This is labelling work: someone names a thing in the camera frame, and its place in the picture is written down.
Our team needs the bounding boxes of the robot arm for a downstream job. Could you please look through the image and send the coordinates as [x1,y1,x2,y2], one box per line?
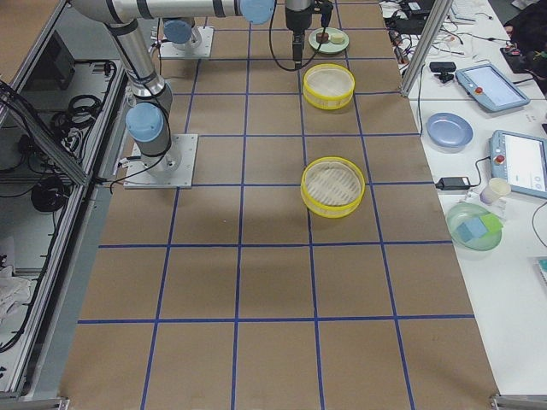
[71,1,274,174]
[160,0,314,70]

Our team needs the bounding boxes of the brown bun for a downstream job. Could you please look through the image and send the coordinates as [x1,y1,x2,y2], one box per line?
[315,32,329,44]

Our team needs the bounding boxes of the blue plate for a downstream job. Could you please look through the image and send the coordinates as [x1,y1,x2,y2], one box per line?
[426,112,473,153]

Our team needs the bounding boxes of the black webcam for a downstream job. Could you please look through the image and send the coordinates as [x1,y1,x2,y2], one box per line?
[429,61,456,84]

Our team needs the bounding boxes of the yellow steamer basket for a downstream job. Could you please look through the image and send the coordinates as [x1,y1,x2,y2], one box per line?
[300,156,366,219]
[303,63,356,110]

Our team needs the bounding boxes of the paper cup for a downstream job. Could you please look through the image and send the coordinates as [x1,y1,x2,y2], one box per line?
[479,178,511,205]

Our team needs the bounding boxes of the light green plate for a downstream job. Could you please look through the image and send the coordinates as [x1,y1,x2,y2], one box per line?
[308,27,350,55]

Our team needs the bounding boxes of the far teach pendant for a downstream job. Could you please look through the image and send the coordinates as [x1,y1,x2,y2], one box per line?
[455,64,530,112]

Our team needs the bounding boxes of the green bowl with sponges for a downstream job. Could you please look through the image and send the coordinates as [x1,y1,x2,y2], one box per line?
[446,202,503,251]

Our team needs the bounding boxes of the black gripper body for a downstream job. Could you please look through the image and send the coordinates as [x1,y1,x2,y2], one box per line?
[285,0,309,44]

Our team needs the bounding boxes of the white bun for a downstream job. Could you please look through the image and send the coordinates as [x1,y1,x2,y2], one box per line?
[330,33,344,44]

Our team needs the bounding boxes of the near teach pendant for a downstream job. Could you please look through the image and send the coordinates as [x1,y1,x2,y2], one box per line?
[489,130,546,199]

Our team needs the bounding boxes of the aluminium frame post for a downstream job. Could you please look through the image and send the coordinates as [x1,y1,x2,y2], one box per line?
[400,0,452,97]

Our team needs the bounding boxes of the black power adapter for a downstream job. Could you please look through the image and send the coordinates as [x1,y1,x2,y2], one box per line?
[435,177,476,190]

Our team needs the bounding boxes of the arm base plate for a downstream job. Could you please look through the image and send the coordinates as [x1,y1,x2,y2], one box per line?
[160,26,215,60]
[123,134,198,189]

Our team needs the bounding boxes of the teach pendant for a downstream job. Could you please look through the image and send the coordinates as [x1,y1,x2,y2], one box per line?
[455,64,530,112]
[489,130,546,199]

